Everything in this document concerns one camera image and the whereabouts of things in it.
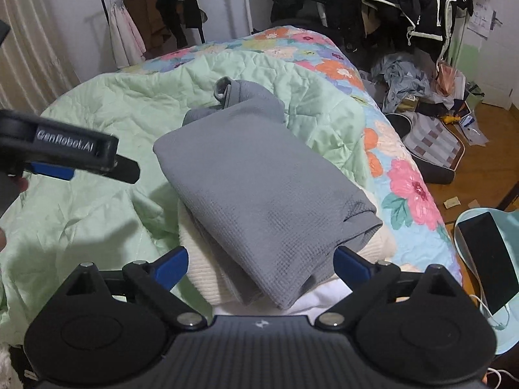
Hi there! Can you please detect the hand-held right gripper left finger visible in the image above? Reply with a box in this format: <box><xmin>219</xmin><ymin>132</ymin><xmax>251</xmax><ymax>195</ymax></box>
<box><xmin>57</xmin><ymin>246</ymin><xmax>207</xmax><ymax>330</ymax></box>

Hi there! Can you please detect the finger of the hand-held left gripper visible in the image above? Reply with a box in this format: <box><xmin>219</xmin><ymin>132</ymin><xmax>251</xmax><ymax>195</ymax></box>
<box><xmin>24</xmin><ymin>161</ymin><xmax>76</xmax><ymax>181</ymax></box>
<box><xmin>113</xmin><ymin>154</ymin><xmax>141</xmax><ymax>184</ymax></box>

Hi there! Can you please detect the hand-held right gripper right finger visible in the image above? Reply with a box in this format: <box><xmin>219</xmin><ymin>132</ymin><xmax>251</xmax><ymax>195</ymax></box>
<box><xmin>315</xmin><ymin>246</ymin><xmax>467</xmax><ymax>329</ymax></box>

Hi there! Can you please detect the white knit sweater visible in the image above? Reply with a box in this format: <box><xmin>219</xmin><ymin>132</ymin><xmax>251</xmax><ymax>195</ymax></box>
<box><xmin>177</xmin><ymin>200</ymin><xmax>398</xmax><ymax>306</ymax></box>

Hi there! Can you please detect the grey waffle-knit garment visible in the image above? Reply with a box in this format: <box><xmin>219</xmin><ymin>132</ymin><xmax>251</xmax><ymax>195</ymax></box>
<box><xmin>153</xmin><ymin>76</ymin><xmax>384</xmax><ymax>311</ymax></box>

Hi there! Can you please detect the person's left hand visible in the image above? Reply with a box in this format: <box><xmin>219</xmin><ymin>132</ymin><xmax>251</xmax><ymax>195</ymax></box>
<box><xmin>0</xmin><ymin>176</ymin><xmax>29</xmax><ymax>254</ymax></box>

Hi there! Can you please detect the light green bear-print quilt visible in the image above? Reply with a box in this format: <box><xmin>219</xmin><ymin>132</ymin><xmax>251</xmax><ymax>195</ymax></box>
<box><xmin>0</xmin><ymin>51</ymin><xmax>371</xmax><ymax>345</ymax></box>

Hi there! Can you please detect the floral bed sheet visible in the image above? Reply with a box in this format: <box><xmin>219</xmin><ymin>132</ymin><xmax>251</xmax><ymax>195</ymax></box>
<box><xmin>115</xmin><ymin>25</ymin><xmax>463</xmax><ymax>288</ymax></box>

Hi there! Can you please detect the cream satin curtain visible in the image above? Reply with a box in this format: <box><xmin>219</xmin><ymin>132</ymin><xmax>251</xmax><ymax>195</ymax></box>
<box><xmin>0</xmin><ymin>0</ymin><xmax>82</xmax><ymax>118</ymax></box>

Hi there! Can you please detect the pale pink slip dress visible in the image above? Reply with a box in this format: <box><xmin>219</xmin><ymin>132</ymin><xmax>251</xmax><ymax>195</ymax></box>
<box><xmin>107</xmin><ymin>0</ymin><xmax>147</xmax><ymax>69</ymax></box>

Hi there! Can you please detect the grey brown checkered bag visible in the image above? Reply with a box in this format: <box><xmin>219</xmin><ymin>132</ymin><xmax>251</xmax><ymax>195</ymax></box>
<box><xmin>385</xmin><ymin>111</ymin><xmax>467</xmax><ymax>186</ymax></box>

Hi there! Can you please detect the brown coat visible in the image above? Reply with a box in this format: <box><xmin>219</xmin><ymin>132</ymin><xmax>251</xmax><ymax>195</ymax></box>
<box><xmin>122</xmin><ymin>0</ymin><xmax>172</xmax><ymax>49</ymax></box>

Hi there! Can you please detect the black tablet on teal stool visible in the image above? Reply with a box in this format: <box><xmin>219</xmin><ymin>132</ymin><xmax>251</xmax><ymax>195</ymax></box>
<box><xmin>453</xmin><ymin>207</ymin><xmax>519</xmax><ymax>356</ymax></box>

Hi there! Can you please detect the black hanging garment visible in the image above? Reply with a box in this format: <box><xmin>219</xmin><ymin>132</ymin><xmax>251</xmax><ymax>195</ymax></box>
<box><xmin>122</xmin><ymin>0</ymin><xmax>208</xmax><ymax>49</ymax></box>

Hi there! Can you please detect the clear plastic packaging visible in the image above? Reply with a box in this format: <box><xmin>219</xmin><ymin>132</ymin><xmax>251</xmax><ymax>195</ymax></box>
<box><xmin>460</xmin><ymin>107</ymin><xmax>490</xmax><ymax>147</ymax></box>

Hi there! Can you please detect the white fluffy cloth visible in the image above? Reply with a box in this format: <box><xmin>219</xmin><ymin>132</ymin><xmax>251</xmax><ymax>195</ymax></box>
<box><xmin>0</xmin><ymin>344</ymin><xmax>26</xmax><ymax>389</ymax></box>

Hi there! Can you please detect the grey-blue clothes pile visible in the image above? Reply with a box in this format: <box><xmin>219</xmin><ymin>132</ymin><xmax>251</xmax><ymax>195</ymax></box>
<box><xmin>371</xmin><ymin>53</ymin><xmax>439</xmax><ymax>114</ymax></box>

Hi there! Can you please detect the pink plastic bag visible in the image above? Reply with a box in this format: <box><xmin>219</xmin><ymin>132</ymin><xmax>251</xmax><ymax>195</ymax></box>
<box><xmin>436</xmin><ymin>63</ymin><xmax>468</xmax><ymax>103</ymax></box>

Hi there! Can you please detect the white door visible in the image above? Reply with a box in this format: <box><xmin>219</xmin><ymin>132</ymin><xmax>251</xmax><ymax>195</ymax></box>
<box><xmin>446</xmin><ymin>0</ymin><xmax>519</xmax><ymax>111</ymax></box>

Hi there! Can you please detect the row of dark hanging clothes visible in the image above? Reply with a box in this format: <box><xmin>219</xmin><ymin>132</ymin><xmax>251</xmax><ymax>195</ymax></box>
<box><xmin>259</xmin><ymin>0</ymin><xmax>487</xmax><ymax>67</ymax></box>

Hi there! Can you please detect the paper sheet on door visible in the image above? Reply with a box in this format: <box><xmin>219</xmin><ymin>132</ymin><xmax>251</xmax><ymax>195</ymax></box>
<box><xmin>466</xmin><ymin>0</ymin><xmax>496</xmax><ymax>42</ymax></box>

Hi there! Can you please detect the white cable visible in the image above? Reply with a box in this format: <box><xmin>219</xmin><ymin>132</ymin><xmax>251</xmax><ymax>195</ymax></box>
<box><xmin>469</xmin><ymin>295</ymin><xmax>519</xmax><ymax>389</ymax></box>

